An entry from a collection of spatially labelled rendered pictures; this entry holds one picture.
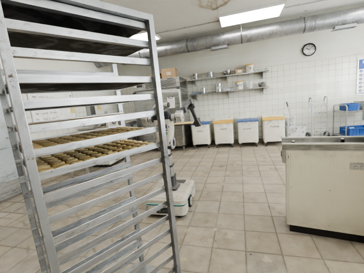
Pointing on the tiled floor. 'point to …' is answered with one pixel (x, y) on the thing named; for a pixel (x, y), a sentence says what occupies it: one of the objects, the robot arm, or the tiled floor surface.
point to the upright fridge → (173, 90)
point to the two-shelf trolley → (345, 118)
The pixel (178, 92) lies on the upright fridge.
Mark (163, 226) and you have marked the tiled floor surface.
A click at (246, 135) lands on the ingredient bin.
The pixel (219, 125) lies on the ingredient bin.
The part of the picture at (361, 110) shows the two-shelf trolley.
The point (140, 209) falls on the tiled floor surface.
